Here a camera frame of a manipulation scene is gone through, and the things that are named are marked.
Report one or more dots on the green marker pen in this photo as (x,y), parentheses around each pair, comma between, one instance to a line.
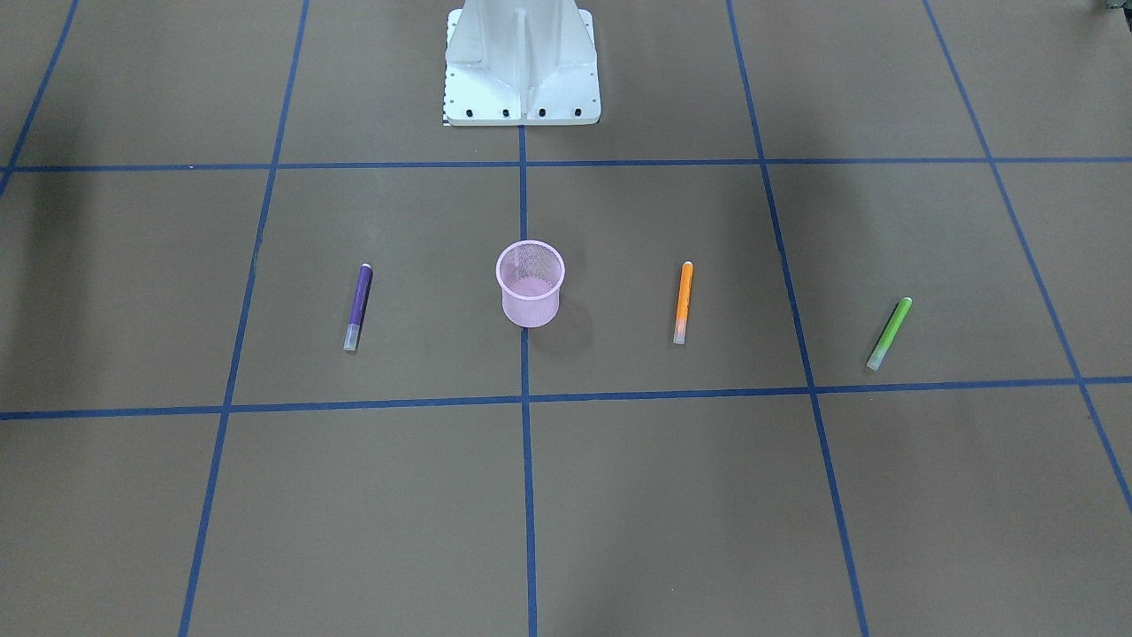
(888,334)

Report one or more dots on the pink mesh pen holder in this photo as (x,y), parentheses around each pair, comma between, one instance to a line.
(530,275)

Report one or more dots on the orange marker pen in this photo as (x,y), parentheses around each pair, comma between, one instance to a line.
(682,311)

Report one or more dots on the purple marker pen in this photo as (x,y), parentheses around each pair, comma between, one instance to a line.
(354,327)

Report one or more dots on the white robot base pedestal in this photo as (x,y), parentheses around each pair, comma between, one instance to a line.
(521,64)

